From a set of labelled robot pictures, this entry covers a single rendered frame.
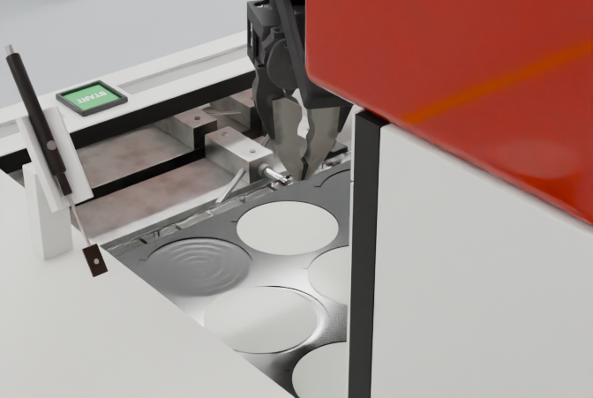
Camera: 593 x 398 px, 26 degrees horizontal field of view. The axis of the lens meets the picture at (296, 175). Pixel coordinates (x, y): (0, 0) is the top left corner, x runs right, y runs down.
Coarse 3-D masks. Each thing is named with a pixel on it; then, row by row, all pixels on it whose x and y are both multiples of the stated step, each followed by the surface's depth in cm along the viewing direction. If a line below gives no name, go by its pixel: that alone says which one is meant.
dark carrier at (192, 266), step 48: (288, 192) 132; (336, 192) 132; (192, 240) 124; (240, 240) 124; (336, 240) 124; (192, 288) 117; (240, 288) 117; (288, 288) 117; (336, 336) 110; (288, 384) 105
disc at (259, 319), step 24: (264, 288) 117; (216, 312) 113; (240, 312) 113; (264, 312) 113; (288, 312) 113; (312, 312) 113; (216, 336) 110; (240, 336) 110; (264, 336) 110; (288, 336) 110
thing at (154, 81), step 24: (192, 48) 149; (216, 48) 149; (240, 48) 149; (120, 72) 143; (144, 72) 143; (168, 72) 144; (192, 72) 144; (216, 72) 143; (240, 72) 143; (48, 96) 137; (144, 96) 137; (168, 96) 137; (0, 120) 133; (72, 120) 133; (96, 120) 133; (0, 144) 128; (24, 144) 128
